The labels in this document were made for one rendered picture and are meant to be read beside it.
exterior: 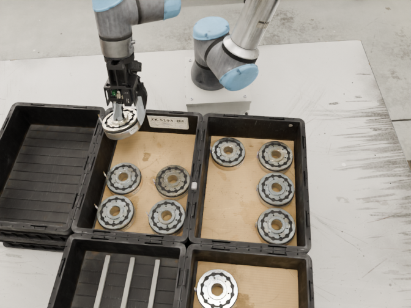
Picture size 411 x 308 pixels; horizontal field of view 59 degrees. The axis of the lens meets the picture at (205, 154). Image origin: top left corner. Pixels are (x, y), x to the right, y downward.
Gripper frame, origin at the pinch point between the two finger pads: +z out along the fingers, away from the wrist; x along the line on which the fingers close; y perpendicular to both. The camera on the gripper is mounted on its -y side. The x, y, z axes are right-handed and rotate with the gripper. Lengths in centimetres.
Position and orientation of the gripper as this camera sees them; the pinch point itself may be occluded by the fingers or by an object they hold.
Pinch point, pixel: (131, 119)
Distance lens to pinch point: 102.2
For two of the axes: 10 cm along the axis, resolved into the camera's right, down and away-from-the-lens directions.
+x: 10.0, 0.3, -0.3
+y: -0.4, 6.4, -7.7
